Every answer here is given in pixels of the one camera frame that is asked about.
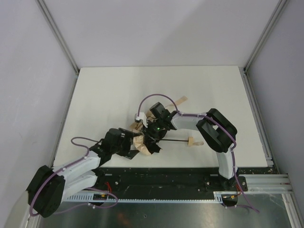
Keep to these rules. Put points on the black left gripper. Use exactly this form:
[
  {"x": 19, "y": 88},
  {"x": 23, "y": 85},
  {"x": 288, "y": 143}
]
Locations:
[{"x": 128, "y": 143}]

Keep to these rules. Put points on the right aluminium corner post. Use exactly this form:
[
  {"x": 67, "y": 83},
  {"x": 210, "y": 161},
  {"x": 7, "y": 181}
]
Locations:
[{"x": 274, "y": 18}]

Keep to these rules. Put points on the grey slotted cable duct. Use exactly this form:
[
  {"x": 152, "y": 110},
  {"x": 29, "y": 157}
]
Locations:
[{"x": 98, "y": 197}]

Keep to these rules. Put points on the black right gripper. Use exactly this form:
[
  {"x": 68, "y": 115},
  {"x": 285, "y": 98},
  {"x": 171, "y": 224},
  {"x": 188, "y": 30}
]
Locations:
[{"x": 152, "y": 139}]

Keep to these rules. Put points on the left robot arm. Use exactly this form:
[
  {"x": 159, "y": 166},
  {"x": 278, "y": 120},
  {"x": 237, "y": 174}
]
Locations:
[{"x": 50, "y": 186}]

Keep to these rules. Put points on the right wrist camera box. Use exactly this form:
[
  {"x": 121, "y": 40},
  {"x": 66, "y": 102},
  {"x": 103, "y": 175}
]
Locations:
[{"x": 141, "y": 118}]

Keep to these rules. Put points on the beige folding umbrella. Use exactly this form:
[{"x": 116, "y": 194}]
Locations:
[{"x": 142, "y": 145}]

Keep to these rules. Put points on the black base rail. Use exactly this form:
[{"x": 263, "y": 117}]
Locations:
[{"x": 165, "y": 183}]

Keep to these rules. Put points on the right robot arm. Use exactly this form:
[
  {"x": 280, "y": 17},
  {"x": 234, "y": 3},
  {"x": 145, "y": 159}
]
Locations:
[{"x": 217, "y": 131}]

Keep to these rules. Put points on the aluminium corner post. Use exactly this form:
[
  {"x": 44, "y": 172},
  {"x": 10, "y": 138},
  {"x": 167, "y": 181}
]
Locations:
[
  {"x": 57, "y": 34},
  {"x": 274, "y": 18}
]

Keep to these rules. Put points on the left aluminium corner post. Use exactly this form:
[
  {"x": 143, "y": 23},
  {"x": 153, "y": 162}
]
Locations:
[{"x": 57, "y": 34}]

